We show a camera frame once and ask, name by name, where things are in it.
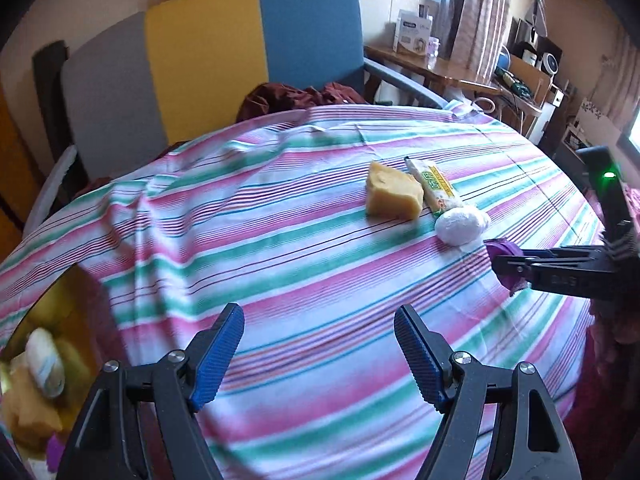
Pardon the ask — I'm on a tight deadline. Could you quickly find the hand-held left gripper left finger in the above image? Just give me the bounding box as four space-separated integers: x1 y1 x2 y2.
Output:
55 302 246 480

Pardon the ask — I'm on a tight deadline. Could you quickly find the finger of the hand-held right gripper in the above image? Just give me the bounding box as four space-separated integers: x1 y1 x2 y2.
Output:
491 254 618 300
520 245 608 261

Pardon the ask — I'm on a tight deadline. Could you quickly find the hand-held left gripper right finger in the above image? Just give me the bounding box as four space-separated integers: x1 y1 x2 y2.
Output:
394 304 583 480

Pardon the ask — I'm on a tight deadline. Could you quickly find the purple cloth piece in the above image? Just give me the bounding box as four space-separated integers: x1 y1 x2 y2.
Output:
484 239 530 297

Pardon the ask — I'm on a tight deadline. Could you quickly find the white plastic snack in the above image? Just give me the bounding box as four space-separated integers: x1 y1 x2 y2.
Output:
25 329 67 398

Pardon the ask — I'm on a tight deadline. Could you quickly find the purple snack packet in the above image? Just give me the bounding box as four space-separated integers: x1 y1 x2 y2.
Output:
47 435 69 473

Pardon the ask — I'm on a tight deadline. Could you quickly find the yellow sponge cake block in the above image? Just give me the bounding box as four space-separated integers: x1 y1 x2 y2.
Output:
365 161 425 221
0 367 63 448

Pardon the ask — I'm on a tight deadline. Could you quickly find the white wrapped ball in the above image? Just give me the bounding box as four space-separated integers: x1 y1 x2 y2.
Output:
434 206 492 247

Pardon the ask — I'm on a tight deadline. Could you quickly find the red knitted cloth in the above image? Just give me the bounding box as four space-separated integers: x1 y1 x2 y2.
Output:
565 305 640 441

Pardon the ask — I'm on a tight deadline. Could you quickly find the striped tablecloth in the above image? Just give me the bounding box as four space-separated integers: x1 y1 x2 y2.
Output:
0 100 608 480

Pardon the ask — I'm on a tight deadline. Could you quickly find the green label snack packet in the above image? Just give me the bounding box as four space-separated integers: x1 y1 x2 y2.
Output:
404 156 463 218

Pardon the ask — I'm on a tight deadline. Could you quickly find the wooden desk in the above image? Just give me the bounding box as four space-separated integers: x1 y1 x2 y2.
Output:
364 44 543 116

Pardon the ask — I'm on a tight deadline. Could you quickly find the patterned curtain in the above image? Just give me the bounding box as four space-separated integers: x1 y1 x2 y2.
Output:
440 0 513 83

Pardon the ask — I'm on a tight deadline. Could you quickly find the maroon cloth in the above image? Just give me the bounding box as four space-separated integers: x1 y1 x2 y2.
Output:
236 81 368 123

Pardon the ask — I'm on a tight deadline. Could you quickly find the white printed box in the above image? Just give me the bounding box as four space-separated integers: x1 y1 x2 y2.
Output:
392 9 433 56

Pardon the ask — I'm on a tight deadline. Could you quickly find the grey yellow blue armchair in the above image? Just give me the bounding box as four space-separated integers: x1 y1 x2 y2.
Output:
22 0 448 211

